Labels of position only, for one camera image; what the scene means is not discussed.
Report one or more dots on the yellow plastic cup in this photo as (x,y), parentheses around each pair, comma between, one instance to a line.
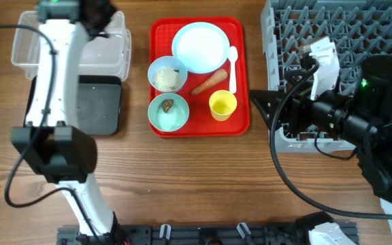
(222,104)

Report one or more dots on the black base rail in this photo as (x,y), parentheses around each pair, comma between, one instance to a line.
(272,233)

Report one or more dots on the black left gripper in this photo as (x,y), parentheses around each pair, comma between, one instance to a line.
(109,9)

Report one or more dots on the mint green bowl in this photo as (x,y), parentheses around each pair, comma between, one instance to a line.
(172,121)

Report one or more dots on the large light blue plate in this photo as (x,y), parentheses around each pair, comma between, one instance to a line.
(201,46)

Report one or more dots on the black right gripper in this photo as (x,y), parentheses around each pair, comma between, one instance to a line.
(298,106)

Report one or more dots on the white plastic spoon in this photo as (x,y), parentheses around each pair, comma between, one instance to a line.
(233,56)

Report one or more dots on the red plastic tray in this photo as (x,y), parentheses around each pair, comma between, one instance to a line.
(200,122)

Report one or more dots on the white rice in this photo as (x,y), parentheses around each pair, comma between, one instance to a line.
(168,79)

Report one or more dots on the grey dishwasher rack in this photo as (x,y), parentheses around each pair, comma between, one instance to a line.
(359,29)

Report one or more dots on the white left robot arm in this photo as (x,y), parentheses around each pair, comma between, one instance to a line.
(50,140)

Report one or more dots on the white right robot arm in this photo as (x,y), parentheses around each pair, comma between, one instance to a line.
(364,119)

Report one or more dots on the light blue bowl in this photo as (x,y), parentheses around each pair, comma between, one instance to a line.
(167,61)

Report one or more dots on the orange carrot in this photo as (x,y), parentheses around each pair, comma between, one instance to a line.
(213,80)

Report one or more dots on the black waste tray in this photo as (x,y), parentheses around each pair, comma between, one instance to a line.
(83,104)

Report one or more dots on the brown food scrap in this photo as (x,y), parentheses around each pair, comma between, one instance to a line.
(166,105)

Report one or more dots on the clear plastic bin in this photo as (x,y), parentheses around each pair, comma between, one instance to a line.
(109,56)

